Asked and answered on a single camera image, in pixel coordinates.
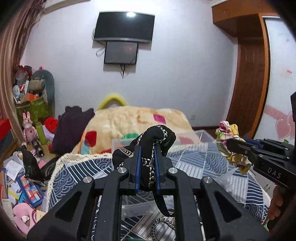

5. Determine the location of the black bag with chain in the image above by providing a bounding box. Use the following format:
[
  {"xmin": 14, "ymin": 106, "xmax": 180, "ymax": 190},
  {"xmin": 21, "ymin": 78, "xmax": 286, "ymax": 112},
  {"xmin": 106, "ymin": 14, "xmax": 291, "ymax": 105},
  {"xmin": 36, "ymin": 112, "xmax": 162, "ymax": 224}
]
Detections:
[{"xmin": 112, "ymin": 125, "xmax": 176, "ymax": 217}]

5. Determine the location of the floral fabric scrunchie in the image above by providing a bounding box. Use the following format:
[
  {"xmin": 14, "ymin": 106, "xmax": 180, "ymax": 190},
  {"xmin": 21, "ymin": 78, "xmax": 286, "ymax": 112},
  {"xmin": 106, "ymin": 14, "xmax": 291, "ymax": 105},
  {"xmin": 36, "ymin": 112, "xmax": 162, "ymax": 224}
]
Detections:
[{"xmin": 215, "ymin": 120, "xmax": 252, "ymax": 175}]

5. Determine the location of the person's right hand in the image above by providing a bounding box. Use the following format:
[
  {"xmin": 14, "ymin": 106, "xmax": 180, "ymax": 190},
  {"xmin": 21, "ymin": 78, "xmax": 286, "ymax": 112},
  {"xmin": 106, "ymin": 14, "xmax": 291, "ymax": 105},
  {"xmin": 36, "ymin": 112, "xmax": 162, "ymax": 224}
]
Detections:
[{"xmin": 267, "ymin": 186, "xmax": 283, "ymax": 220}]

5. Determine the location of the brown wooden door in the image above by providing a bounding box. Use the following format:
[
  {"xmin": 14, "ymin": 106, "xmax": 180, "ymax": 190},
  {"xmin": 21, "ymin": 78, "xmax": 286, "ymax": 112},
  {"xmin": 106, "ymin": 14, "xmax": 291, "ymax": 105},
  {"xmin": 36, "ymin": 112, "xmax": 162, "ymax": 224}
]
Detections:
[{"xmin": 226, "ymin": 41, "xmax": 265, "ymax": 136}]

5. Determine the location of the white sliding wardrobe door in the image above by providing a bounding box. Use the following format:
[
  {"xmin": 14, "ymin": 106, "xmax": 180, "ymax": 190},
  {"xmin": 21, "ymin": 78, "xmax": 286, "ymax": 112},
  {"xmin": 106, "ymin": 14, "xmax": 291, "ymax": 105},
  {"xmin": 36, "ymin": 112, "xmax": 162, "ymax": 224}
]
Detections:
[{"xmin": 254, "ymin": 16, "xmax": 295, "ymax": 145}]

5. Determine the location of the beige plush blanket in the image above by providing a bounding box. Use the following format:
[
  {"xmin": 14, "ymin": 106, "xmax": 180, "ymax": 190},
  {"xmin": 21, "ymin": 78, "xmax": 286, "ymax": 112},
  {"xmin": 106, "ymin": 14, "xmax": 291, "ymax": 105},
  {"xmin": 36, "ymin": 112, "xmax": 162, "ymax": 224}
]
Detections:
[{"xmin": 72, "ymin": 106, "xmax": 193, "ymax": 155}]

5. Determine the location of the clear plastic storage box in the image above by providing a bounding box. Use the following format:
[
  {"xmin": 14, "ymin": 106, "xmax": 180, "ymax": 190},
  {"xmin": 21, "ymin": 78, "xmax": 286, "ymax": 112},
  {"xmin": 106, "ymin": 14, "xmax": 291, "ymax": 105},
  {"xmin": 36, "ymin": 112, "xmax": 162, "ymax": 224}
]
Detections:
[{"xmin": 111, "ymin": 129, "xmax": 217, "ymax": 241}]

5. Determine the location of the yellow plush headband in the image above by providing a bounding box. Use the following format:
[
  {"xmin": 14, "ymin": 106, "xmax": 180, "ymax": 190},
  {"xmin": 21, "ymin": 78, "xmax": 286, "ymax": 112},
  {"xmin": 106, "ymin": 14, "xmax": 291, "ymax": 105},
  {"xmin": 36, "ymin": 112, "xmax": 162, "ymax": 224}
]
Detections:
[{"xmin": 97, "ymin": 93, "xmax": 128, "ymax": 110}]

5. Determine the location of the blue patterned tablecloth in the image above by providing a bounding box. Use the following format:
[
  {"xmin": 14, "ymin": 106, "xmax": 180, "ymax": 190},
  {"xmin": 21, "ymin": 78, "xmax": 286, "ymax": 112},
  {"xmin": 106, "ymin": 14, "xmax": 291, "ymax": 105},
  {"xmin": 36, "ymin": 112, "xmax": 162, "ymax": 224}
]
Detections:
[{"xmin": 43, "ymin": 142, "xmax": 270, "ymax": 240}]

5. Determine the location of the dark purple clothing pile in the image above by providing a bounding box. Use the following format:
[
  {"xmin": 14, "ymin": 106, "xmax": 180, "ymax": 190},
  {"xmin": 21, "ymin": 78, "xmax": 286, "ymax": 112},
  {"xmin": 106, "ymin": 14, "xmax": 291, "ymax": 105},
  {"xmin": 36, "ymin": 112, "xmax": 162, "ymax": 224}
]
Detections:
[{"xmin": 51, "ymin": 106, "xmax": 95, "ymax": 156}]

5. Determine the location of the red plush item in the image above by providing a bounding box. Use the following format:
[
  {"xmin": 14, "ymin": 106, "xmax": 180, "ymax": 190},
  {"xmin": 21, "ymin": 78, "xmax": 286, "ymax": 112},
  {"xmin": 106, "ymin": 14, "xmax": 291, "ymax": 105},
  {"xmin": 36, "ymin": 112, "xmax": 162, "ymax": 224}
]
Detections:
[{"xmin": 44, "ymin": 116, "xmax": 58, "ymax": 133}]

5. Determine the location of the green water bottle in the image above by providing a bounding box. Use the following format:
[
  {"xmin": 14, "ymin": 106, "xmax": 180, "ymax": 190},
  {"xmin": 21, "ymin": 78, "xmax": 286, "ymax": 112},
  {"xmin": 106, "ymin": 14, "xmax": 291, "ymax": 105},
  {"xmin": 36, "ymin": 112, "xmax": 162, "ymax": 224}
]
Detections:
[{"xmin": 36, "ymin": 121, "xmax": 48, "ymax": 145}]

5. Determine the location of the pink rabbit figurine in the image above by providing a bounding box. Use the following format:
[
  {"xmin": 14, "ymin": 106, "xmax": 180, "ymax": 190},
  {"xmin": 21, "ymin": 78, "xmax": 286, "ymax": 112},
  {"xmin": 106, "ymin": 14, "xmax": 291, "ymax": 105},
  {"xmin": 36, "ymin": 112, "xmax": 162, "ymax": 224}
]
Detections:
[{"xmin": 23, "ymin": 111, "xmax": 39, "ymax": 144}]

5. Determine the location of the green cardboard box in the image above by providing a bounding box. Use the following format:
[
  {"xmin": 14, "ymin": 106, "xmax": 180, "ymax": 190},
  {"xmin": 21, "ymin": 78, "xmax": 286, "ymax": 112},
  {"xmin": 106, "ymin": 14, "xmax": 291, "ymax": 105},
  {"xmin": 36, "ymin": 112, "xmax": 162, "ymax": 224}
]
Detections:
[{"xmin": 16, "ymin": 97, "xmax": 52, "ymax": 126}]

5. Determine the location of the grey green plush toy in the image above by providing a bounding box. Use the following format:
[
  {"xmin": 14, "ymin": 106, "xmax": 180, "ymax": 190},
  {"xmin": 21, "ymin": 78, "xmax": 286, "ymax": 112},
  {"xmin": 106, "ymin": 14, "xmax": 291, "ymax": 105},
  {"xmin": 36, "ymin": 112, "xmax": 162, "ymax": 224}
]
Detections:
[{"xmin": 28, "ymin": 70, "xmax": 55, "ymax": 105}]

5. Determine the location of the brown wooden wardrobe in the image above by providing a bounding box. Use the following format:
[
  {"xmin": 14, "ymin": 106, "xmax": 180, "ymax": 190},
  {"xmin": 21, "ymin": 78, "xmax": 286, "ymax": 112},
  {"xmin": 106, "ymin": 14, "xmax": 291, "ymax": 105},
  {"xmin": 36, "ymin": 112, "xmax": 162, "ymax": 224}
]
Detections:
[{"xmin": 212, "ymin": 1, "xmax": 278, "ymax": 138}]

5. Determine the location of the pink plush toy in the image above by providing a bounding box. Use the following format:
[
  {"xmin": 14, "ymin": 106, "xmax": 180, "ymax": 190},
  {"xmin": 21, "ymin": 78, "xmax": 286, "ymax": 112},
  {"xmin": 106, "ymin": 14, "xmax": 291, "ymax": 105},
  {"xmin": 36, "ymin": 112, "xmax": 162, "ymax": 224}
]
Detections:
[{"xmin": 13, "ymin": 203, "xmax": 37, "ymax": 235}]

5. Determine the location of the red gift box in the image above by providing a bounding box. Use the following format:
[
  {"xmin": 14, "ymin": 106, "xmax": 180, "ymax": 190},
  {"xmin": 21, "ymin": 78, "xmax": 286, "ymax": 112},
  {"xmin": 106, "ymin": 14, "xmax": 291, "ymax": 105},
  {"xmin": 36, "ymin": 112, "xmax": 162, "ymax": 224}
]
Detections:
[{"xmin": 0, "ymin": 118, "xmax": 11, "ymax": 141}]

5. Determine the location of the striped brown curtain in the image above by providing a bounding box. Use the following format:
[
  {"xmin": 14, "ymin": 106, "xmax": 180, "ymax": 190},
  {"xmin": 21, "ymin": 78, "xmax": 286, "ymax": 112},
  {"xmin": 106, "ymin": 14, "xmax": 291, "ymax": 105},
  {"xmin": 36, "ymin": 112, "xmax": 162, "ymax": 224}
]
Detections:
[{"xmin": 1, "ymin": 1, "xmax": 45, "ymax": 143}]

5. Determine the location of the small black wall monitor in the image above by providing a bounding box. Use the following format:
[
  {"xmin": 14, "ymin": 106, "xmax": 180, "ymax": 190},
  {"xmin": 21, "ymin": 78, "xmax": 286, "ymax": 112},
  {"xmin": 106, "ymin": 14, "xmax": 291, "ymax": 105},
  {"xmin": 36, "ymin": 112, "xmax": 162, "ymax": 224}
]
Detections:
[{"xmin": 104, "ymin": 41, "xmax": 138, "ymax": 65}]

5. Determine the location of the large black wall television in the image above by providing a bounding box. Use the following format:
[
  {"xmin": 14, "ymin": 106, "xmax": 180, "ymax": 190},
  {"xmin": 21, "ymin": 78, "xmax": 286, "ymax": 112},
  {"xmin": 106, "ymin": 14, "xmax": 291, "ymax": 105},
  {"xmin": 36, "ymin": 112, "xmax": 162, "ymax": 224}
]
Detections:
[{"xmin": 94, "ymin": 11, "xmax": 155, "ymax": 43}]

